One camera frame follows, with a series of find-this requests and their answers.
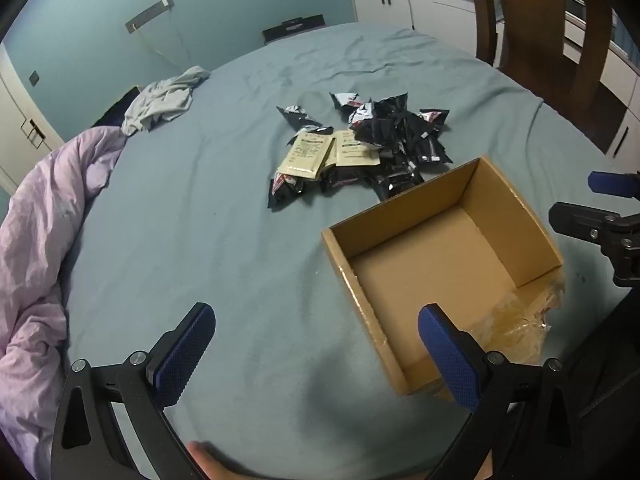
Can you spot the beige sachet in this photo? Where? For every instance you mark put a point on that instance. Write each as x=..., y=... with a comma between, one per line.
x=305, y=155
x=352, y=152

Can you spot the brown wooden chair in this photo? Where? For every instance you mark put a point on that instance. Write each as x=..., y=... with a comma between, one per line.
x=540, y=25

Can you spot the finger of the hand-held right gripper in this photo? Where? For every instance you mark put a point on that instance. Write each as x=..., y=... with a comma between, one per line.
x=612, y=182
x=590, y=227

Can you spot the dark blue pillow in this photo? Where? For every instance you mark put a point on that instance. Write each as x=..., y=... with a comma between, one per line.
x=112, y=112

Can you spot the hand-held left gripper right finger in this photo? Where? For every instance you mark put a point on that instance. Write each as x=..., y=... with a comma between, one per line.
x=450, y=355

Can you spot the grey wall switch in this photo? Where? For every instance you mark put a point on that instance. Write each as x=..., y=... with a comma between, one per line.
x=34, y=78

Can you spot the pink duvet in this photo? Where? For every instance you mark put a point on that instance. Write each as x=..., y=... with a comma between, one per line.
x=35, y=260

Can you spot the bed with teal sheet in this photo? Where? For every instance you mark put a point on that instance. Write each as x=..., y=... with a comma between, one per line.
x=200, y=210

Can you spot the person's dark clothing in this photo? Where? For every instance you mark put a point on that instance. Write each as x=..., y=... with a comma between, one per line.
x=610, y=385

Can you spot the cream wardrobe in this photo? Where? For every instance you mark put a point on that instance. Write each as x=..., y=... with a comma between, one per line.
x=22, y=125

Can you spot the person's left hand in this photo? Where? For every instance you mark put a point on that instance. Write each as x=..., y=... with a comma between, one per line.
x=215, y=465

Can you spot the crumpled grey cloth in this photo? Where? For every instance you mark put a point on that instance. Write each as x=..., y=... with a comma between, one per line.
x=160, y=100

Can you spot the black bag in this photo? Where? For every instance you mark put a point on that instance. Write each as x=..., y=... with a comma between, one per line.
x=295, y=30

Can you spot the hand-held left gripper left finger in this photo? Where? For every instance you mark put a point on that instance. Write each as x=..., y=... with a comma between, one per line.
x=182, y=355

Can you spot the cardboard box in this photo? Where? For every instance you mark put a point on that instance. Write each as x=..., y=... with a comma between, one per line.
x=430, y=270

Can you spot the pile of black snack packets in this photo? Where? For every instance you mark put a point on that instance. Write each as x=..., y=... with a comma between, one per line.
x=400, y=145

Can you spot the grey wall bracket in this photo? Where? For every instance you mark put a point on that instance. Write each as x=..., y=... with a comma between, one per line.
x=150, y=14

